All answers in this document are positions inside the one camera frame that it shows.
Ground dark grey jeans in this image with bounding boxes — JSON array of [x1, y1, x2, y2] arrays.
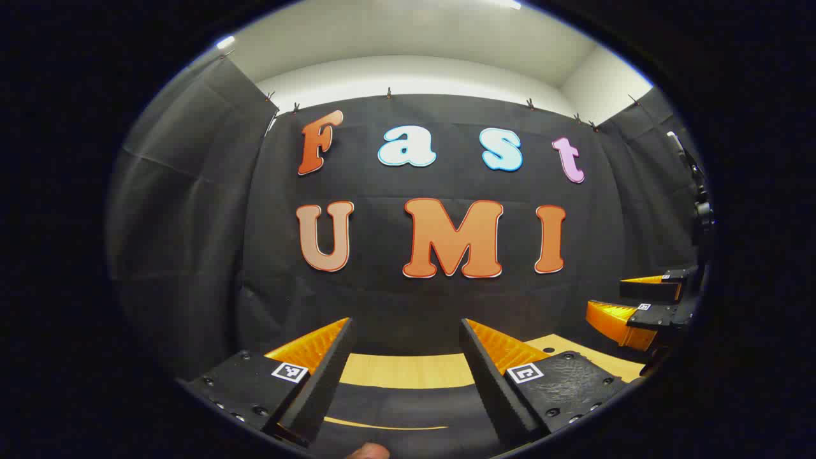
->
[[312, 382, 511, 459]]

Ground black backdrop cloth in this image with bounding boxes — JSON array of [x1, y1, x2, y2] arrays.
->
[[105, 54, 708, 383]]

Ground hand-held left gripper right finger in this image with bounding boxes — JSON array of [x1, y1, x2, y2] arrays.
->
[[459, 317, 632, 451]]

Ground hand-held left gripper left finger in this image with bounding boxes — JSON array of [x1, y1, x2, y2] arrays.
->
[[177, 317, 355, 447]]

